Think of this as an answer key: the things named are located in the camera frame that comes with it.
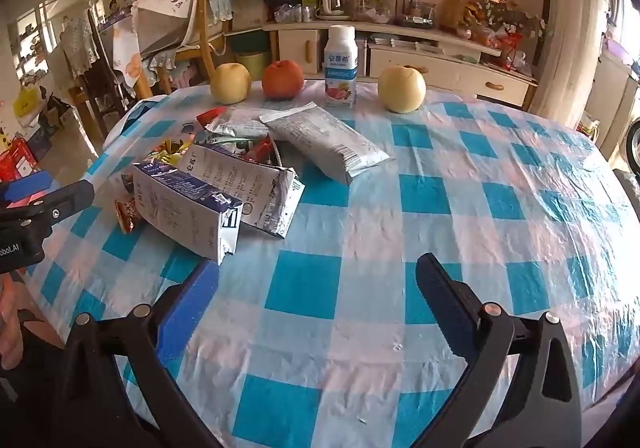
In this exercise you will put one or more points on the white printed sack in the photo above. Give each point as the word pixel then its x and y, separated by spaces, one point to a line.
pixel 250 8

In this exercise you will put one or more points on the dark blue box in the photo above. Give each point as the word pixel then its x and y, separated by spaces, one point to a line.
pixel 40 143

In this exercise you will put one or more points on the red glossy wrapper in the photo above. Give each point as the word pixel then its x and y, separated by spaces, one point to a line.
pixel 210 114

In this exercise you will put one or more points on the quilted lace chair cover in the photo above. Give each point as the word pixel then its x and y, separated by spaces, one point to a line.
pixel 80 45

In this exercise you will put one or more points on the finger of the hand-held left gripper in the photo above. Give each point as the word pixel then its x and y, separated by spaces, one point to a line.
pixel 22 188
pixel 65 202

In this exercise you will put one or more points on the white curtain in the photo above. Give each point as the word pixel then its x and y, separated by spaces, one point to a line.
pixel 570 28

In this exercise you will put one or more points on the yellow candy wrapper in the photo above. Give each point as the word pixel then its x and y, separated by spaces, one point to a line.
pixel 170 150

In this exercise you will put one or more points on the white appliance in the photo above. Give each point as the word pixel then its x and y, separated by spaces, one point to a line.
pixel 615 98

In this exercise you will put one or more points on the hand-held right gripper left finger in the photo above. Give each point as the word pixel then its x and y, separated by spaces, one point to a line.
pixel 192 300

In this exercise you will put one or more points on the dried flower arrangement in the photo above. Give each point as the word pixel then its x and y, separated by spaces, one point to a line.
pixel 505 15

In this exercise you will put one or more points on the kitchen shelf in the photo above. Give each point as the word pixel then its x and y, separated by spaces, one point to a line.
pixel 30 50

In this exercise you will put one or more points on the large grey metal basin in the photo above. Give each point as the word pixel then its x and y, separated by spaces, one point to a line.
pixel 160 28

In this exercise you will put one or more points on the light green bin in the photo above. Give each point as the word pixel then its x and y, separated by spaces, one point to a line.
pixel 252 63

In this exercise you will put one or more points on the yellow bag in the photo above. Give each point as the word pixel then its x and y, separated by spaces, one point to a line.
pixel 26 100

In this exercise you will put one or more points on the yellow pear right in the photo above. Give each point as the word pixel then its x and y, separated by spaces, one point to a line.
pixel 401 89

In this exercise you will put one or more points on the dark green tub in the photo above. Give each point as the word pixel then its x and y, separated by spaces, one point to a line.
pixel 247 42

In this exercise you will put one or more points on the yellow apple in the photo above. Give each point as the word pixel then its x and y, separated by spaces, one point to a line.
pixel 230 83

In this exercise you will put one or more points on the light wooden chair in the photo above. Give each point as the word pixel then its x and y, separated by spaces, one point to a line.
pixel 202 38

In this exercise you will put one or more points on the white yogurt bottle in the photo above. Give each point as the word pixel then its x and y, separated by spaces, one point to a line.
pixel 341 63

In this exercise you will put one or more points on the person's left hand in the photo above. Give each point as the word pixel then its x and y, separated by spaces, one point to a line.
pixel 7 343

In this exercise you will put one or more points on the white plastic wrapper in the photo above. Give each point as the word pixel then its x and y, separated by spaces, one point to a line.
pixel 237 124

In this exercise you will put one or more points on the cream cabinet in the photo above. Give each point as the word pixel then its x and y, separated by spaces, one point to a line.
pixel 400 68

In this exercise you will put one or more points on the puffy white bread bag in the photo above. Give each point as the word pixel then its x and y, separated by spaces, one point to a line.
pixel 325 140

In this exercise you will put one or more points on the orange snack wrapper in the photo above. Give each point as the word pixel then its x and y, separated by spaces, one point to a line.
pixel 127 217

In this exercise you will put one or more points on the red orange apple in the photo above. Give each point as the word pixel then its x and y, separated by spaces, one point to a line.
pixel 282 79

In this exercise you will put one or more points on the glass electric kettle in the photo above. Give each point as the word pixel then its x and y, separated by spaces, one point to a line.
pixel 332 0

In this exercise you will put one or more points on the white cloth with orange print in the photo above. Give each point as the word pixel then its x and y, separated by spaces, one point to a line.
pixel 127 58

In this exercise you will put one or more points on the cluster of small bottles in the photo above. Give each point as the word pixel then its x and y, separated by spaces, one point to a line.
pixel 290 13

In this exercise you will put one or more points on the dark wooden chair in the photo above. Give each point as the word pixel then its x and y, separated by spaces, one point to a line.
pixel 100 83

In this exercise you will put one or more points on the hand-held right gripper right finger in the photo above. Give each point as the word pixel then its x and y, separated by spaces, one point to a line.
pixel 445 308

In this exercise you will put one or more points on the blue white checkered tablecloth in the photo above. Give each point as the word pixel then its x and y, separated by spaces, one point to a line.
pixel 350 228

